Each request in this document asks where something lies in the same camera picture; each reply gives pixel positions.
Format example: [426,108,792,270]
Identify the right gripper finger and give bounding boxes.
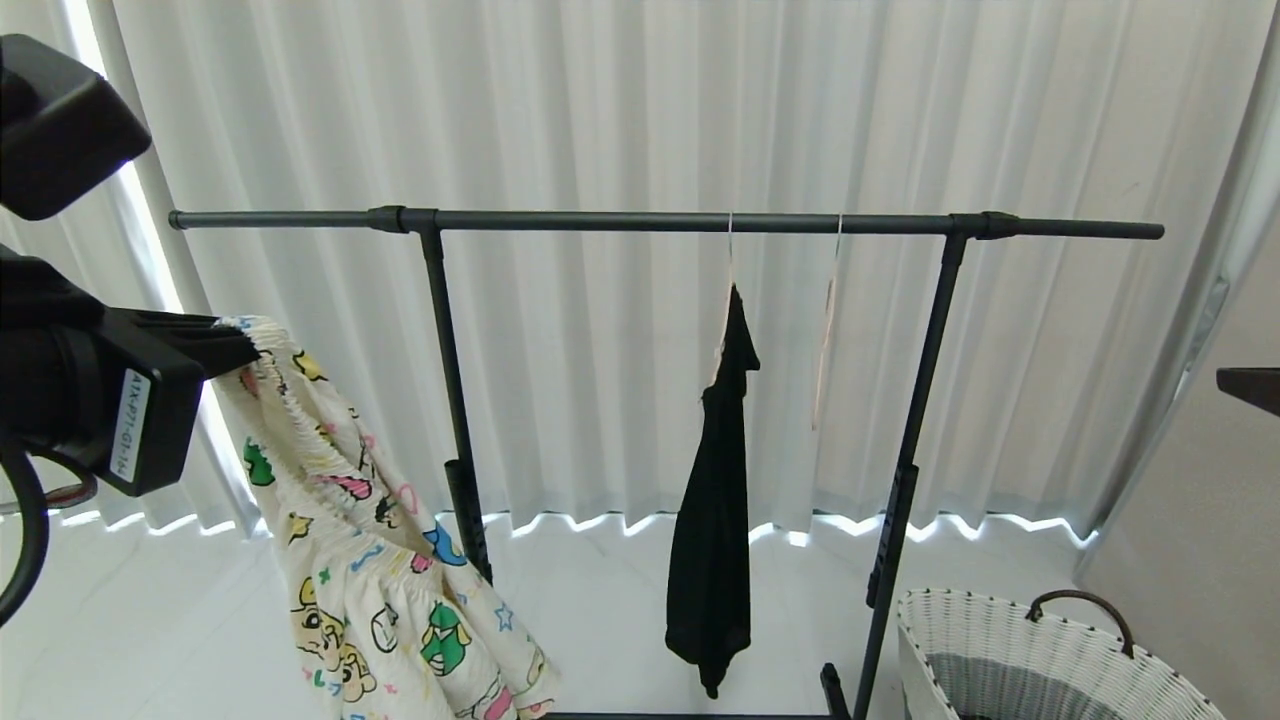
[1217,367,1280,418]

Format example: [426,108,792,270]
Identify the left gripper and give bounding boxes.
[0,248,208,498]

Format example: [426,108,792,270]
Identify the cream printed garment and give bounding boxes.
[212,315,559,720]

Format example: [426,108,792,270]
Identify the black garment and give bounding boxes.
[665,285,761,699]

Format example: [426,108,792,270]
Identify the white laundry basket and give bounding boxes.
[897,588,1226,720]

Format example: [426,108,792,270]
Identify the black clothes rack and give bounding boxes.
[168,205,1166,720]

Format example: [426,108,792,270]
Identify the white curtain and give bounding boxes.
[0,0,1280,546]

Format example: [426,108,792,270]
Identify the black cable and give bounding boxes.
[0,440,51,629]

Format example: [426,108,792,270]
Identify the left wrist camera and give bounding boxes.
[0,33,153,222]

